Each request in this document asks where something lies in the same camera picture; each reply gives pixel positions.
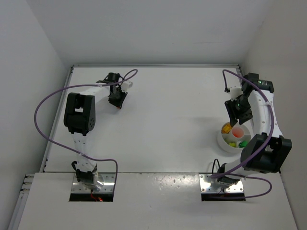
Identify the metal base plate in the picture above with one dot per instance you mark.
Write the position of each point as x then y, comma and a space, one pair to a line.
103, 184
214, 187

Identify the white round divided container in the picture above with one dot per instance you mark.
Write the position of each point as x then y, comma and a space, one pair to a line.
224, 140

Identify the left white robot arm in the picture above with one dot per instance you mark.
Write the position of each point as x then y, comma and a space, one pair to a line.
80, 119

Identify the green square lego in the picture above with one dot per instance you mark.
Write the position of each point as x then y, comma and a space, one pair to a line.
243, 144

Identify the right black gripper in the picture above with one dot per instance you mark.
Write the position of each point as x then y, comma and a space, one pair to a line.
239, 111

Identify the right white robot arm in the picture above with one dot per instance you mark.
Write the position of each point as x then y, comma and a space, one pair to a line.
268, 148

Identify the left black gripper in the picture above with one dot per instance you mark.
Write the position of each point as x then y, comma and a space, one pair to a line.
117, 96

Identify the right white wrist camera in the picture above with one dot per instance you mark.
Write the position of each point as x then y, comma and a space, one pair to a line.
233, 92

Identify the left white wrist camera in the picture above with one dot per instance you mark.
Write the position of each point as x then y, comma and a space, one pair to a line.
126, 85

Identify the yellow long lego brick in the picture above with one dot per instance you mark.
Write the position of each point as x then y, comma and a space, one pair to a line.
226, 128

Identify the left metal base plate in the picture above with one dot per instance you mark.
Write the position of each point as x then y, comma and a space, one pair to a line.
103, 184

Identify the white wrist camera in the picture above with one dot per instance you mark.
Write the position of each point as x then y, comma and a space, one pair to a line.
233, 92
126, 85

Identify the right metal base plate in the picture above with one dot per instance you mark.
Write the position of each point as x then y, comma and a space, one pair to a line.
214, 187

